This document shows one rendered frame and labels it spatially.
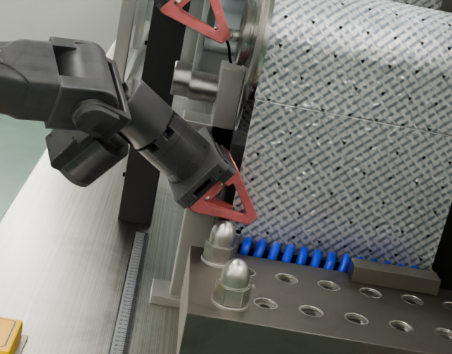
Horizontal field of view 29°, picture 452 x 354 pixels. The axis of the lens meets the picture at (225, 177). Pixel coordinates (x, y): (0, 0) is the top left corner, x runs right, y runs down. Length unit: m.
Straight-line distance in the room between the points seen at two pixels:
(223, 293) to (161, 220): 0.56
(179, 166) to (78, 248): 0.35
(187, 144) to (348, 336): 0.25
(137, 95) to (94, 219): 0.47
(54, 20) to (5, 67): 5.82
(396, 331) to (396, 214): 0.17
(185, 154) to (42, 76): 0.18
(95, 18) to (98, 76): 5.75
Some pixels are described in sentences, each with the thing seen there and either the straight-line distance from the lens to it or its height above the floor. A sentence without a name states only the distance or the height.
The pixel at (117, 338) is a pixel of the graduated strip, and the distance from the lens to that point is 1.01.
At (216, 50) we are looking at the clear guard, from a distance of 1.98.
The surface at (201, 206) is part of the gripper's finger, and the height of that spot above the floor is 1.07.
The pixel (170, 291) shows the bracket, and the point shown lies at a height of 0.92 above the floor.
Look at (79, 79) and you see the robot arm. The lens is 0.83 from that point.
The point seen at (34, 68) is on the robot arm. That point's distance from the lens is 0.82.
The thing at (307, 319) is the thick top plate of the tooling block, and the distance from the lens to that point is 0.84.
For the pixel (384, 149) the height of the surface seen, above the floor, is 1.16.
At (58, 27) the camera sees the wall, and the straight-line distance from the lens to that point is 6.63.
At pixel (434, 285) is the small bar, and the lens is 0.97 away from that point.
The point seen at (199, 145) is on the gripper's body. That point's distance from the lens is 0.91.
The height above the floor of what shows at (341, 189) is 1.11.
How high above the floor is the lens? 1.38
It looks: 17 degrees down
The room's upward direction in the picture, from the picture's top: 11 degrees clockwise
